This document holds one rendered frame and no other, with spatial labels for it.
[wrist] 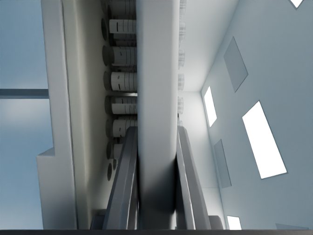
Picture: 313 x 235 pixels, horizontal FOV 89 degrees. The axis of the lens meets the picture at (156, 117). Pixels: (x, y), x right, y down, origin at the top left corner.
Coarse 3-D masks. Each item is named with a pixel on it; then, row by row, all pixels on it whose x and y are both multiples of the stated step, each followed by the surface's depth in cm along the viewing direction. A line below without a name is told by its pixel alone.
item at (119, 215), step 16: (128, 128) 10; (128, 144) 9; (128, 160) 8; (128, 176) 7; (112, 192) 7; (128, 192) 6; (112, 208) 6; (128, 208) 6; (96, 224) 6; (112, 224) 6; (128, 224) 6
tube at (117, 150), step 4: (108, 144) 12; (112, 144) 12; (116, 144) 12; (120, 144) 12; (108, 148) 12; (112, 148) 12; (116, 148) 12; (120, 148) 12; (108, 152) 12; (112, 152) 12; (116, 152) 12; (120, 152) 12; (108, 156) 12; (112, 156) 12; (116, 156) 12
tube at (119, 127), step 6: (108, 120) 12; (114, 120) 12; (120, 120) 12; (126, 120) 12; (132, 120) 12; (180, 120) 12; (108, 126) 12; (114, 126) 12; (120, 126) 12; (126, 126) 12; (108, 132) 12; (114, 132) 12; (120, 132) 12
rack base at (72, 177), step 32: (64, 0) 7; (96, 0) 10; (64, 32) 7; (96, 32) 10; (64, 64) 7; (96, 64) 10; (64, 96) 7; (96, 96) 10; (64, 128) 8; (96, 128) 10; (64, 160) 8; (96, 160) 10; (64, 192) 8; (96, 192) 10; (64, 224) 8
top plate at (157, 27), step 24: (144, 0) 7; (168, 0) 7; (144, 24) 7; (168, 24) 7; (144, 48) 7; (168, 48) 7; (144, 72) 7; (168, 72) 7; (144, 96) 8; (168, 96) 8; (144, 120) 8; (168, 120) 8; (144, 144) 8; (168, 144) 8; (144, 168) 8; (168, 168) 8; (144, 192) 8; (168, 192) 8; (144, 216) 8; (168, 216) 8
